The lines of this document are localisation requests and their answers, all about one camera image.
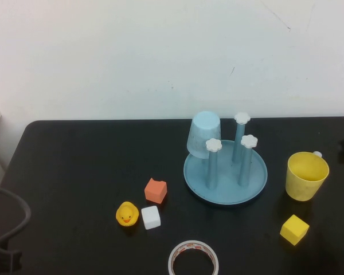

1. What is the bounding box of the yellow plastic cup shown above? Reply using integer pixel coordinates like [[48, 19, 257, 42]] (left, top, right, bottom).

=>
[[285, 151, 330, 202]]

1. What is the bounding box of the light blue plastic cup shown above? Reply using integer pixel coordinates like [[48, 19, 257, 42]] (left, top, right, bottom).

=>
[[186, 111, 221, 159]]

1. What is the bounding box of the black cable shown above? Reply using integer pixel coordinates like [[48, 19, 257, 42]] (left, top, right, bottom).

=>
[[0, 186, 32, 252]]

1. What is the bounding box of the white foam cube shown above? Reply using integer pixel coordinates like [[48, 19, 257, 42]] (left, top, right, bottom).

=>
[[140, 205, 162, 230]]

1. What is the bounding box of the yellow foam cube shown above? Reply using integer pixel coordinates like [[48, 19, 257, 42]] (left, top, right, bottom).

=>
[[279, 214, 310, 246]]

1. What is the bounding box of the white red tape roll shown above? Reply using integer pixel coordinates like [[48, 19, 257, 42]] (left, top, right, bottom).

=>
[[168, 239, 220, 275]]

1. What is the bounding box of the blue cup stand with posts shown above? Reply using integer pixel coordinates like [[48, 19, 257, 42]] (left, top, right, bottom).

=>
[[183, 112, 268, 205]]

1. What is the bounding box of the orange foam cube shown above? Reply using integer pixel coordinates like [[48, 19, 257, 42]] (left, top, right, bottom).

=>
[[144, 177, 168, 205]]

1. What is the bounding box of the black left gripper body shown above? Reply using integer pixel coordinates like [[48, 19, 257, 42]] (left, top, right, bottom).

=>
[[0, 234, 23, 273]]

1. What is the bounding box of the yellow rubber duck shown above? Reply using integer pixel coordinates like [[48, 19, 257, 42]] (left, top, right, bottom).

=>
[[115, 201, 140, 227]]

